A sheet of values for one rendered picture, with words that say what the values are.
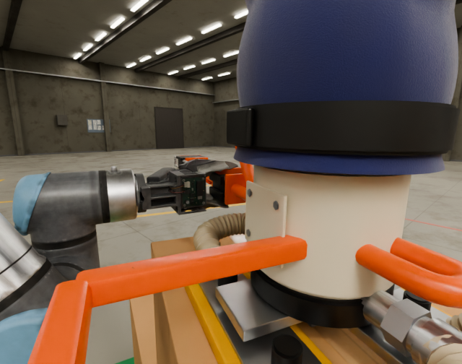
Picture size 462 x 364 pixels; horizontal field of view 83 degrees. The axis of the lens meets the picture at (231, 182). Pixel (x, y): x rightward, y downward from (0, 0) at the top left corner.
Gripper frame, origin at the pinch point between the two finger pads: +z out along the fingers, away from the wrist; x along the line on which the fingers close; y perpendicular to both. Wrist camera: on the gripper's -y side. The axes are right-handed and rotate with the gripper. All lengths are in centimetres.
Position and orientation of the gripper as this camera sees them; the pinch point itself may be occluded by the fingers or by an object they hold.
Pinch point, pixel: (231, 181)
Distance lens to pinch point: 57.2
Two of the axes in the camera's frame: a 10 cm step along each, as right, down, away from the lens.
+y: 4.5, 1.7, -8.8
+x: 0.0, -9.8, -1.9
